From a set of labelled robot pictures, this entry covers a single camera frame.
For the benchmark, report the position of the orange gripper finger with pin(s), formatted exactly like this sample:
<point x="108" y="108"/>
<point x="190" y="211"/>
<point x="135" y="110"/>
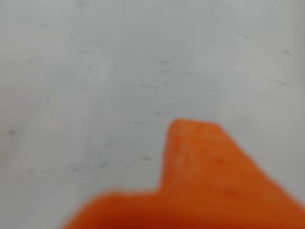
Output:
<point x="119" y="210"/>
<point x="209" y="179"/>

